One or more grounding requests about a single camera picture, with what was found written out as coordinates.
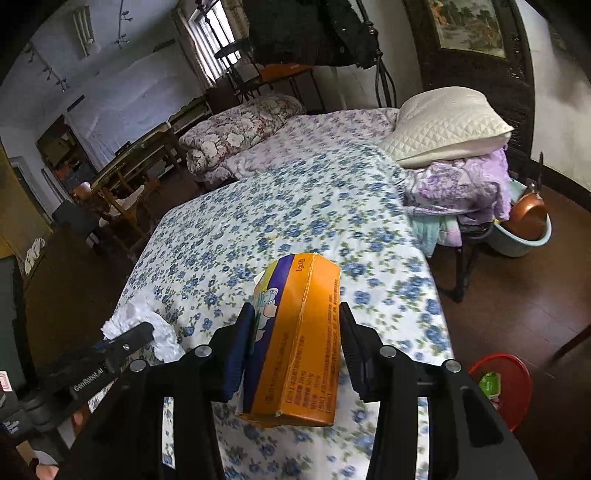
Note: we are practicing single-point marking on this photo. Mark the pale pink green cloth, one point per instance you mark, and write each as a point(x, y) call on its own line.
point(434, 233)

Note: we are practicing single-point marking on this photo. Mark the purple folded blanket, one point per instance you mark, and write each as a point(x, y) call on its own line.
point(461, 187)

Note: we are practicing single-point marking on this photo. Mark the long wooden desk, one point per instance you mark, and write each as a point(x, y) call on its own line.
point(143, 147)

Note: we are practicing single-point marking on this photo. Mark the framed landscape painting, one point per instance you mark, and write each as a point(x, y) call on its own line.
point(466, 27)

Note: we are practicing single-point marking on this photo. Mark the orange carton box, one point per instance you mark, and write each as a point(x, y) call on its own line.
point(300, 341)

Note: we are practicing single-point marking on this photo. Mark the purple floral bed sheet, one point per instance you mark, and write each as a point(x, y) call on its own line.
point(314, 134)

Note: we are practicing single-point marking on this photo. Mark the dark wooden chair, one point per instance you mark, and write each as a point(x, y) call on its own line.
point(575, 341)

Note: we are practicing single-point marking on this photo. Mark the window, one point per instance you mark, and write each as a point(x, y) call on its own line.
point(212, 37)

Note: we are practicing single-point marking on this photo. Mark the black jacket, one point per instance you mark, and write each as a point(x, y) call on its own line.
point(304, 32)

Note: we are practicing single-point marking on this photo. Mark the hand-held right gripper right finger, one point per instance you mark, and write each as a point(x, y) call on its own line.
point(353, 350)

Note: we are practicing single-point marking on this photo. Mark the orange-topped stool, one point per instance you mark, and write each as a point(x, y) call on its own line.
point(286, 71)

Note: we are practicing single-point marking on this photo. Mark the white quilted pillow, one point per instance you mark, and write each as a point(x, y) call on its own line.
point(443, 124)

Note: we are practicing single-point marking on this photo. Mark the white tissue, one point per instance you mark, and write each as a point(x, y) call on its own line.
point(161, 332)

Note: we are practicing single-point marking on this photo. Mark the black metal coat stand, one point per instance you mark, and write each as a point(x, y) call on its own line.
point(385, 78)

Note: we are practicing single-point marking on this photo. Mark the black metal chair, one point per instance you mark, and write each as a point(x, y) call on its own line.
point(240, 69)

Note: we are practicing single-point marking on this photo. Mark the wooden cabinet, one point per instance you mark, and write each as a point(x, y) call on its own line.
point(69, 295)

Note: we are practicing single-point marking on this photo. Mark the wooden armchair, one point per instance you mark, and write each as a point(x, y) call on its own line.
point(124, 207)

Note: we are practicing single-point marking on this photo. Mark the cluttered shelf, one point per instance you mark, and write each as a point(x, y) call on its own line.
point(60, 152)

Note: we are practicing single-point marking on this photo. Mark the red plastic basket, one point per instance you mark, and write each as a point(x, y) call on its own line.
point(515, 397)

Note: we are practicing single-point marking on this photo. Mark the blue floral tablecloth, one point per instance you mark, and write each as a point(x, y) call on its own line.
point(286, 212)

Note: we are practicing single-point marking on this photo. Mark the ceiling track light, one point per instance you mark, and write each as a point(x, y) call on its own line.
point(122, 23)
point(48, 69)

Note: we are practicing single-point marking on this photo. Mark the light blue basin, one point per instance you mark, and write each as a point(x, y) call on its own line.
point(512, 247)

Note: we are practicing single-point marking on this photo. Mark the copper frying pan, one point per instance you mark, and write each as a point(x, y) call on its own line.
point(526, 217)

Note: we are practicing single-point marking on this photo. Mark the green tea packet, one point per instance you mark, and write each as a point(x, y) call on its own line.
point(489, 384)

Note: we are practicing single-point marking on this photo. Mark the rolled floral quilt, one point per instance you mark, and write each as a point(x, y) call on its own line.
point(226, 134)

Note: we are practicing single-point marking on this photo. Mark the white cloth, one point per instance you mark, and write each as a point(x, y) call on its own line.
point(34, 254)

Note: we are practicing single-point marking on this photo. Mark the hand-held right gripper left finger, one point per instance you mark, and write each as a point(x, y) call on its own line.
point(240, 350)

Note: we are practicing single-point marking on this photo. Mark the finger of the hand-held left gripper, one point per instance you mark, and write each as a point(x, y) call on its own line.
point(120, 346)

